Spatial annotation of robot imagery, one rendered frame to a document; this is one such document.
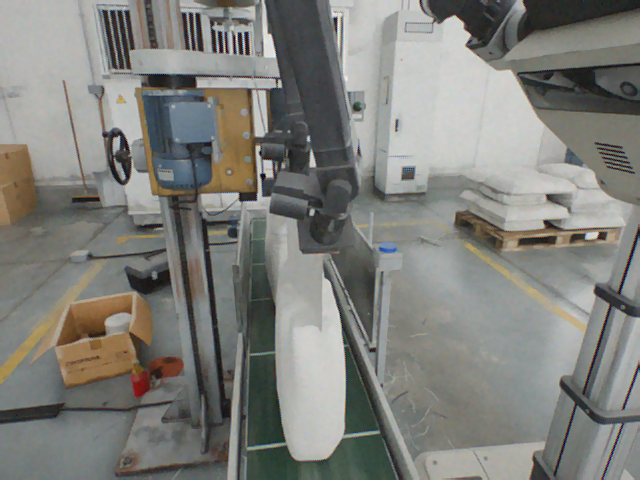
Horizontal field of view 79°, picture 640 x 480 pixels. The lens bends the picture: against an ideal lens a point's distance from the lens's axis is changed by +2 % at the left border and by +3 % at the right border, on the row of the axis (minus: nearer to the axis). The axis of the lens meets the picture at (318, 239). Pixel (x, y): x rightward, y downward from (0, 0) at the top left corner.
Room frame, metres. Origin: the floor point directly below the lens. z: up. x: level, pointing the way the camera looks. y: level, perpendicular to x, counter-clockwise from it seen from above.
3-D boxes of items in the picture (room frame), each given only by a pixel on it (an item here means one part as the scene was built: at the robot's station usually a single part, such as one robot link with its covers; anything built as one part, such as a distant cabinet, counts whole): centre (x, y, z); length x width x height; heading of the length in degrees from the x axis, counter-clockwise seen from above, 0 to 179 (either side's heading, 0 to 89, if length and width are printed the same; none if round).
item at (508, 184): (3.40, -1.89, 0.56); 0.66 x 0.42 x 0.15; 99
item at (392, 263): (1.18, -0.23, 0.81); 0.08 x 0.08 x 0.06; 9
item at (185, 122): (0.97, 0.31, 1.25); 0.10 x 0.08 x 0.12; 124
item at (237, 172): (1.30, 0.38, 1.18); 0.34 x 0.25 x 0.31; 99
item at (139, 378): (1.43, 0.83, 0.12); 0.15 x 0.08 x 0.23; 9
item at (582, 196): (3.52, -2.47, 0.44); 0.68 x 0.44 x 0.15; 99
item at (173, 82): (1.05, 0.37, 1.35); 0.12 x 0.12 x 0.04
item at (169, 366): (1.59, 0.79, 0.02); 0.22 x 0.18 x 0.04; 9
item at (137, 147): (1.25, 0.56, 1.14); 0.11 x 0.06 x 0.11; 9
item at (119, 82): (4.41, 0.90, 1.05); 2.28 x 1.16 x 2.09; 99
